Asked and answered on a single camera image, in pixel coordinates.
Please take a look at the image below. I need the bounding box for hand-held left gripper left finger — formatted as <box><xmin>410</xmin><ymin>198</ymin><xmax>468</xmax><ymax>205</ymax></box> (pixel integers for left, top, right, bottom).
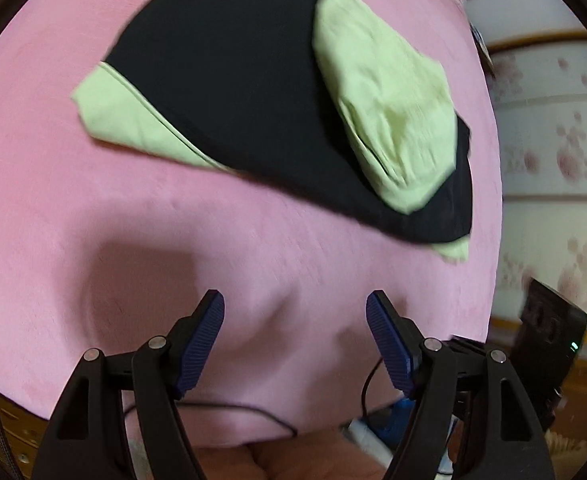
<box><xmin>32</xmin><ymin>289</ymin><xmax>225</xmax><ymax>480</ymax></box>

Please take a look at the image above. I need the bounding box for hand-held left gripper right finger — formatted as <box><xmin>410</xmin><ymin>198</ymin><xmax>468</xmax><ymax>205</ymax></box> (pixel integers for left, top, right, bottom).
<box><xmin>366</xmin><ymin>290</ymin><xmax>557</xmax><ymax>480</ymax></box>

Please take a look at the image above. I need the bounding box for green and black jacket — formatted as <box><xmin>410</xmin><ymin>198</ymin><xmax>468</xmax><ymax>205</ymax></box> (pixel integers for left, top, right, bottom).
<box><xmin>71</xmin><ymin>0</ymin><xmax>474</xmax><ymax>265</ymax></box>

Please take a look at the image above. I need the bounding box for blue and white object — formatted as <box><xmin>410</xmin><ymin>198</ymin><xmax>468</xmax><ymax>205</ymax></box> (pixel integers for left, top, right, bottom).
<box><xmin>347</xmin><ymin>399</ymin><xmax>417</xmax><ymax>458</ymax></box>

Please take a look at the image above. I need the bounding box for pink bed sheet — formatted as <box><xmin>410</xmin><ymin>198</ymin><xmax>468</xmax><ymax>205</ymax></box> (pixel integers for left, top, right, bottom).
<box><xmin>0</xmin><ymin>0</ymin><xmax>504</xmax><ymax>448</ymax></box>

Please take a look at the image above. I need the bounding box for thin black cable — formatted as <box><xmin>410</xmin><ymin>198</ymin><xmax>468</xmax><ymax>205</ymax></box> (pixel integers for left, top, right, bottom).
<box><xmin>124</xmin><ymin>400</ymin><xmax>299</xmax><ymax>438</ymax></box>

